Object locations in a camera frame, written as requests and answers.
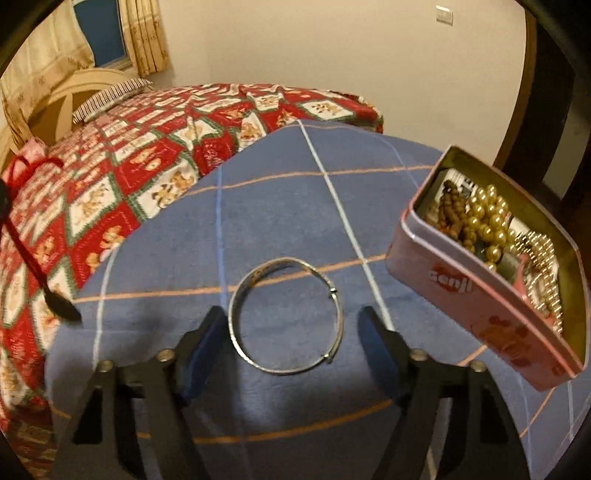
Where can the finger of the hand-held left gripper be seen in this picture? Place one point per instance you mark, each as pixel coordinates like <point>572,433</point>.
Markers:
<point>3,201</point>

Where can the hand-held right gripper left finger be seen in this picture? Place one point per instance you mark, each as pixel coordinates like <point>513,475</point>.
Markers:
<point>207,344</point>

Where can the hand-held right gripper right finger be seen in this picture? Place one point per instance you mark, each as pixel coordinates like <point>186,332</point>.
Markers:
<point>379,344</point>

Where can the silver bangle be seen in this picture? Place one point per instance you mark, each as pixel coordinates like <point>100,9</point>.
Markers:
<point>240,295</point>

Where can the pink tin box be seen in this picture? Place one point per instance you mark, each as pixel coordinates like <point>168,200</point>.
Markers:
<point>452,295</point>

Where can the pink cloth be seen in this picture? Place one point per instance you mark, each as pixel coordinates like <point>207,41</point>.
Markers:
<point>32,151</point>

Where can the cream headboard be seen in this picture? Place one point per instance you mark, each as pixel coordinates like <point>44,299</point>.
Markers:
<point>69,90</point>

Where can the blue checked blanket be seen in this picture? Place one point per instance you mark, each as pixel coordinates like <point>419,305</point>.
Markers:
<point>277,221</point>

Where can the sheer cream curtain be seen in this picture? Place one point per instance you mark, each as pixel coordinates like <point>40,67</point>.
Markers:
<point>41,60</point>

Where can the striped pillow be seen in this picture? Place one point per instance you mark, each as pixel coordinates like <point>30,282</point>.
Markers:
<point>111,97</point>

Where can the red bear print blanket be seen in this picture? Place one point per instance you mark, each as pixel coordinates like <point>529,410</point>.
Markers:
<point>152,152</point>

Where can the window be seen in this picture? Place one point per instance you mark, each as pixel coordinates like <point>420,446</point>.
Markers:
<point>104,32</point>

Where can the yellow patterned curtain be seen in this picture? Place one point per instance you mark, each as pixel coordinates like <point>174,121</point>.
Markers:
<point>143,37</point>

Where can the dark wooden door frame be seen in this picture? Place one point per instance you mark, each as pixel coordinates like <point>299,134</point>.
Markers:
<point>549,115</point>

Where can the white light switch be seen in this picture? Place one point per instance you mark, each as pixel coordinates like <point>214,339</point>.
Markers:
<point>444,14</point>

